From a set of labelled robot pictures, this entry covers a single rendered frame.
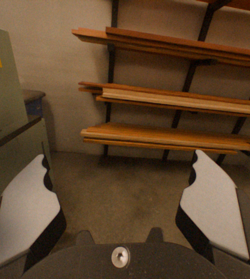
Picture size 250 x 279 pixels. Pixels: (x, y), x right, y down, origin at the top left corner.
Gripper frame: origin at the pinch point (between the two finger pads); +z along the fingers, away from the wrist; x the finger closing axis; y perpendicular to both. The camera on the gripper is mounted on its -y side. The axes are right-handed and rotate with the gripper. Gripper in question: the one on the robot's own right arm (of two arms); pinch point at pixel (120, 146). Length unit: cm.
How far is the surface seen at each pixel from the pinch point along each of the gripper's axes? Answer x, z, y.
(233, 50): 99, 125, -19
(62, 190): -70, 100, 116
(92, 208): -33, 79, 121
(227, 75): 140, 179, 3
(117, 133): -6, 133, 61
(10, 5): -110, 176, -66
